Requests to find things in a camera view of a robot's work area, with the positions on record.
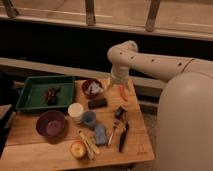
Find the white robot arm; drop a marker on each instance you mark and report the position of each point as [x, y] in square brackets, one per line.
[184, 135]

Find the blue plastic cup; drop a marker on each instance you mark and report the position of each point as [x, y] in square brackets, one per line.
[89, 119]

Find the black rectangular block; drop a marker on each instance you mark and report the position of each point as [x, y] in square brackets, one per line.
[97, 103]

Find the red bowl with white cloth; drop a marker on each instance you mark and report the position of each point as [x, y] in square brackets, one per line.
[92, 88]

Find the black small tool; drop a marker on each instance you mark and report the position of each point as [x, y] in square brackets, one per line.
[119, 112]

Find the metal fork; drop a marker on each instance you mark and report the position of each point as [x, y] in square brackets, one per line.
[115, 125]

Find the orange carrot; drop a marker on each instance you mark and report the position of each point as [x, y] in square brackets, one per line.
[122, 93]

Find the white plastic cup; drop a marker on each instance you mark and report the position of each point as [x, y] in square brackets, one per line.
[75, 111]

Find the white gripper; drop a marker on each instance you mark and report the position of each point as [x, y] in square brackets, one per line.
[119, 75]

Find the green plastic tray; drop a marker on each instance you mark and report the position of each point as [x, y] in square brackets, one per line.
[32, 97]

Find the wooden spatula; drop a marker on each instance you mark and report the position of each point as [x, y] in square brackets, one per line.
[90, 145]

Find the dark grape bunch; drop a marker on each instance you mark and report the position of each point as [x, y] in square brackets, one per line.
[51, 96]

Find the purple bowl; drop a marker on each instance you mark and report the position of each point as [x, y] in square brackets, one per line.
[51, 124]

